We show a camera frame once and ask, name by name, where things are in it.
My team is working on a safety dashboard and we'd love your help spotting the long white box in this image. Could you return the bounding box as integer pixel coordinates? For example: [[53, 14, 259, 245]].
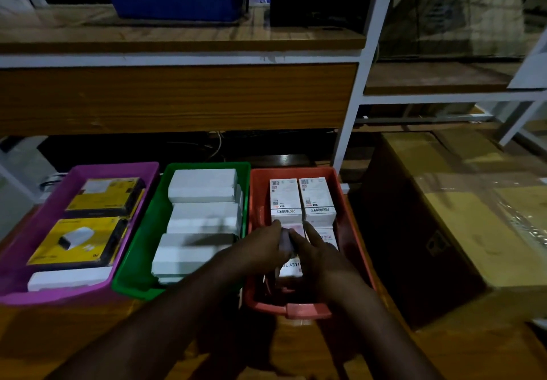
[[27, 266, 113, 293]]

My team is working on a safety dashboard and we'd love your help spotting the person's left hand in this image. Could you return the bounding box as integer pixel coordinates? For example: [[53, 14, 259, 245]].
[[221, 219, 296, 281]]

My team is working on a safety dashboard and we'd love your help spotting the white labelled product box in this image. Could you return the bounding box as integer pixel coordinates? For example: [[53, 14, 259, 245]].
[[305, 222, 339, 251], [269, 178, 303, 225], [298, 177, 337, 227], [275, 225, 309, 284]]

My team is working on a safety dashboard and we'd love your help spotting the white cable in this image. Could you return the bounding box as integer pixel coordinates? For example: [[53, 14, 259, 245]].
[[205, 131, 224, 160]]

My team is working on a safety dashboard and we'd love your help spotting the person's left forearm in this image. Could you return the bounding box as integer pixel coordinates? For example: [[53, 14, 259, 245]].
[[45, 257, 248, 380]]

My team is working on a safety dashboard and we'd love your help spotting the person's right hand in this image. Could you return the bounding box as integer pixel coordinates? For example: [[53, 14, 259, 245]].
[[288, 221, 373, 304]]

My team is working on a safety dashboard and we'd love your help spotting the plastic wrapped bundle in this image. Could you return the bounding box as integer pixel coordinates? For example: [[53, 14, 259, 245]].
[[378, 0, 547, 59]]

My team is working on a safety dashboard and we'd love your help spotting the plain white box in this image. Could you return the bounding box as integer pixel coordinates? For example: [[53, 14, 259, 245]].
[[151, 233, 238, 278], [168, 169, 238, 204], [166, 202, 243, 235]]

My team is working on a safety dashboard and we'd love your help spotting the person's right forearm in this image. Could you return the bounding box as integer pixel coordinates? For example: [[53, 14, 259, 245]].
[[321, 288, 447, 380]]

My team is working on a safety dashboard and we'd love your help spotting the red plastic tray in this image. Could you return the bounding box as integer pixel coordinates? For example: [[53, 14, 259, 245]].
[[244, 167, 377, 320]]

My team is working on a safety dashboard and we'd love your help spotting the green plastic tray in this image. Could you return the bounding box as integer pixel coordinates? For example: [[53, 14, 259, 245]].
[[112, 162, 252, 301]]

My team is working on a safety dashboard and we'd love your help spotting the white metal rack frame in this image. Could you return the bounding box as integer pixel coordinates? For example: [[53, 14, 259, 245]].
[[0, 0, 547, 205]]

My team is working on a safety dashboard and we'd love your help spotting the yellow box with adapter picture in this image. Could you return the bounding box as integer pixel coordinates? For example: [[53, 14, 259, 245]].
[[26, 216, 129, 270]]

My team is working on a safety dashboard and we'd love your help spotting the yellow and black product box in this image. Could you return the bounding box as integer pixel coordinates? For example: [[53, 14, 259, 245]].
[[64, 177, 146, 219]]

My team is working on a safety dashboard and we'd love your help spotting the dark wooden shelf board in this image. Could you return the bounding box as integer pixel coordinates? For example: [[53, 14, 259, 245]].
[[363, 61, 523, 97]]

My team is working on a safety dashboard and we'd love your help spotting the large taped cardboard box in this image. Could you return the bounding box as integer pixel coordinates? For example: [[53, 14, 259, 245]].
[[350, 130, 547, 331]]

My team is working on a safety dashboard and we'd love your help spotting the purple plastic tray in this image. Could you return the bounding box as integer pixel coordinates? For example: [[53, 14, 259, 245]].
[[0, 162, 160, 306]]

